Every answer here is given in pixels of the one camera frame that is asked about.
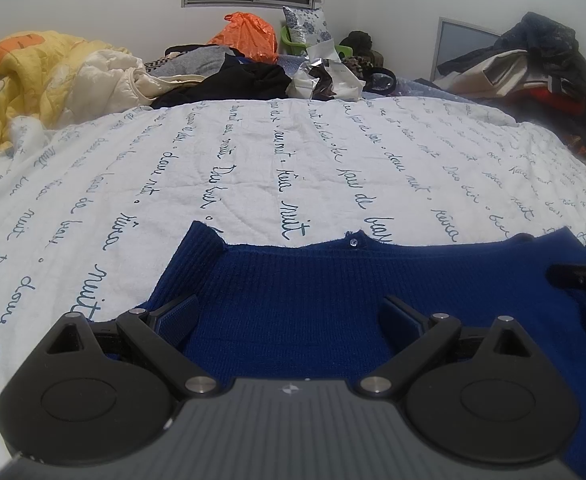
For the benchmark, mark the yellow cartoon quilt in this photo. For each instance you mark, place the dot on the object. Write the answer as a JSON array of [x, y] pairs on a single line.
[[23, 70]]

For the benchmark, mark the white plastic bag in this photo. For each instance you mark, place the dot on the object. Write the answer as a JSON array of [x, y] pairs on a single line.
[[343, 80]]

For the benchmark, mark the grey framed board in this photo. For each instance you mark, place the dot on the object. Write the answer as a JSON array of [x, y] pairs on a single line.
[[458, 45]]

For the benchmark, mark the grey garment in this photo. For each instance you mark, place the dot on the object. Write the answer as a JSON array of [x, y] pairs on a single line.
[[198, 60]]

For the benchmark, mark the white script-printed bedspread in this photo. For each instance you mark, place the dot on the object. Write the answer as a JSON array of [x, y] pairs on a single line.
[[173, 160]]

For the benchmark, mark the silver foil bag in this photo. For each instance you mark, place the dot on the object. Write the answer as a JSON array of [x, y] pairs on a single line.
[[323, 50]]

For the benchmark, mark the brown fuzzy hat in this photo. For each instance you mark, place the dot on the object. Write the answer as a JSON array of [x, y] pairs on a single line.
[[358, 42]]

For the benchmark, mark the leopard print cloth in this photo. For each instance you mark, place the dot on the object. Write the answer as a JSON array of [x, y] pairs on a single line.
[[360, 65]]

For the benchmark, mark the orange plastic bag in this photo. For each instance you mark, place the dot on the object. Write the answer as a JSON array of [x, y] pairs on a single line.
[[248, 35]]

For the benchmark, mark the blue floral pillow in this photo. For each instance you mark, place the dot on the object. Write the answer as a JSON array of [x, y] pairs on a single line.
[[305, 25]]

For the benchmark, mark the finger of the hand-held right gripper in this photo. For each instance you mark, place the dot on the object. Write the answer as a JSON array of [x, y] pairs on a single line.
[[573, 275]]

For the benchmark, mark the dark clothes pile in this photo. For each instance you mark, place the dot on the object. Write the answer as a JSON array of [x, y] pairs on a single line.
[[553, 40]]

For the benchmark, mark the green basket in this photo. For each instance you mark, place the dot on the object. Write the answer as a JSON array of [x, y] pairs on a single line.
[[288, 42]]

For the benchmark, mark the black garment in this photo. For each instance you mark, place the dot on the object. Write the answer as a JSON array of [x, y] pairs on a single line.
[[243, 82]]

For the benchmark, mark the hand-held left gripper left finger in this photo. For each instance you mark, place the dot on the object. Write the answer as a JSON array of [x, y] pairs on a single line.
[[178, 320]]

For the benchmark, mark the cream quilted blanket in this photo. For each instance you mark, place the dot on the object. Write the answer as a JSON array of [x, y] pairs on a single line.
[[118, 75]]

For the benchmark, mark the blue knit sweater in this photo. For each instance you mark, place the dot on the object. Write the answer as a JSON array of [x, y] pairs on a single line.
[[298, 285]]

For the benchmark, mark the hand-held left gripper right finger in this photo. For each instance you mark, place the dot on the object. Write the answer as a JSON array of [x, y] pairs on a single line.
[[405, 322]]

